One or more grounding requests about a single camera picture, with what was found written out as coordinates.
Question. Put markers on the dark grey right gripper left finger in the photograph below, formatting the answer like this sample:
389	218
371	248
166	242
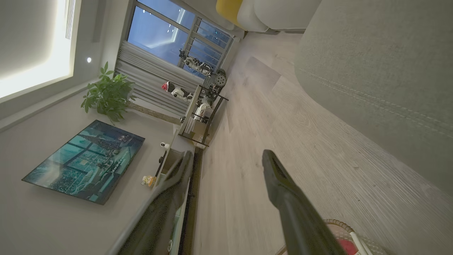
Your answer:
159	219

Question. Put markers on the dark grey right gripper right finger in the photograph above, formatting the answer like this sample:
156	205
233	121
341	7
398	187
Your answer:
300	219

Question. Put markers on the red cloth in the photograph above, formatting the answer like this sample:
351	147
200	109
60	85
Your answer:
346	247

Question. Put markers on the small yellow toy figure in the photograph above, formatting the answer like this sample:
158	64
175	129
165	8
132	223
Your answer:
148	181

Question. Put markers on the black slim bar device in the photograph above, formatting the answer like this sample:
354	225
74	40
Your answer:
161	163

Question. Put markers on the white laundry basket brown rim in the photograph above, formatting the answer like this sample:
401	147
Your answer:
368	244

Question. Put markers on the white tv cabinet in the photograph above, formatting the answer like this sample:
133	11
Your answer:
187	141

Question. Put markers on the speckled plant pot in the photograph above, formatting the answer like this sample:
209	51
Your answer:
155	114

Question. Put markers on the white robot figure in rack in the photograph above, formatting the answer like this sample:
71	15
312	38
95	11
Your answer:
202	108

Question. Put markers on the white robot figure red hat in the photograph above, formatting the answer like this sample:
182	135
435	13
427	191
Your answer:
177	92

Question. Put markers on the green leafy houseplant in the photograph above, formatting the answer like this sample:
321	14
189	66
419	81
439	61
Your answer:
108	95

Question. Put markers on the grey pleated curtain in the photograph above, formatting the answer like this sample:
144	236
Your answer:
152	81

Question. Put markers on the grey studded wheel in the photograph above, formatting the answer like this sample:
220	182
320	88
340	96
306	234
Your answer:
220	78

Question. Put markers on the white robot figure black joints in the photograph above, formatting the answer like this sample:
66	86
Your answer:
196	64

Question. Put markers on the grey rug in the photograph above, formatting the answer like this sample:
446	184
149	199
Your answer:
375	71

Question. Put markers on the white armchair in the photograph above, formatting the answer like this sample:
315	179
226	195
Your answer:
286	14

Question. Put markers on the recessed ceiling light panel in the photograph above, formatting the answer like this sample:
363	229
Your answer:
35	53

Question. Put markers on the yellow cushion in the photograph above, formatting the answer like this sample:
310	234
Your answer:
229	10

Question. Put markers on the ceiling air vent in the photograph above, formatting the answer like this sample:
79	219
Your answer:
70	17

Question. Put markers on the small white security camera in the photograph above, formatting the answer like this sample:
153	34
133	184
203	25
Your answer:
165	145

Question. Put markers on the wall-mounted flat television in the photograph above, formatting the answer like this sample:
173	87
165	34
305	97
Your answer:
85	163

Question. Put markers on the large window with metal frame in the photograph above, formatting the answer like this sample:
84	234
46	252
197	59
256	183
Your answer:
155	32

